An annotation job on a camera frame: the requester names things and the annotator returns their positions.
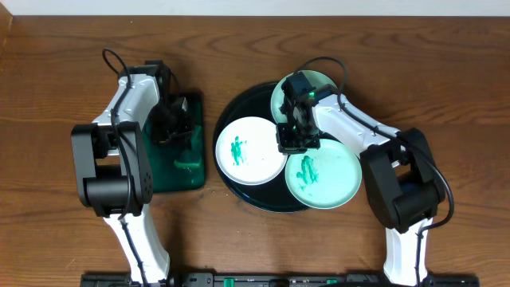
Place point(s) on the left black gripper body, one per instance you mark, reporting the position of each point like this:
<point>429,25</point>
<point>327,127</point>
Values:
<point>171,130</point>

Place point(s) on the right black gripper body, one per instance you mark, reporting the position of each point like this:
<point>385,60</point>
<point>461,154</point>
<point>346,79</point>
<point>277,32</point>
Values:
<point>296,139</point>

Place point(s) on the green sponge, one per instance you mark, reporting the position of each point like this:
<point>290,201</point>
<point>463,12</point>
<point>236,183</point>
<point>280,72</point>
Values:
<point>191,158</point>

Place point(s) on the mint plate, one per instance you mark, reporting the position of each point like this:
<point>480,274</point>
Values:
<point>324,178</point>
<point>315,78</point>

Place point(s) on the white plate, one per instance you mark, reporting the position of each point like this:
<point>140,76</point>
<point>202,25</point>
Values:
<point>247,151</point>

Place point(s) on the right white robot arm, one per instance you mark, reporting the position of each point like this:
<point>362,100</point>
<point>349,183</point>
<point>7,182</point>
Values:
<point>406,191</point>

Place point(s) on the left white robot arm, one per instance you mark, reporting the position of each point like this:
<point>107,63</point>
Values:
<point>114,175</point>

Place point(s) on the dark green rectangular tray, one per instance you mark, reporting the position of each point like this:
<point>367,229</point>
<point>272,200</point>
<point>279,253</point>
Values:
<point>167,177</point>

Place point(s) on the round black tray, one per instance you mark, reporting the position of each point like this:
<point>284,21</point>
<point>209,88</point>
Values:
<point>273,195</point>

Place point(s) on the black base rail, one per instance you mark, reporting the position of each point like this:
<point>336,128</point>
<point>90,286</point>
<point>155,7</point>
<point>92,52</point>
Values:
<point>210,280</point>

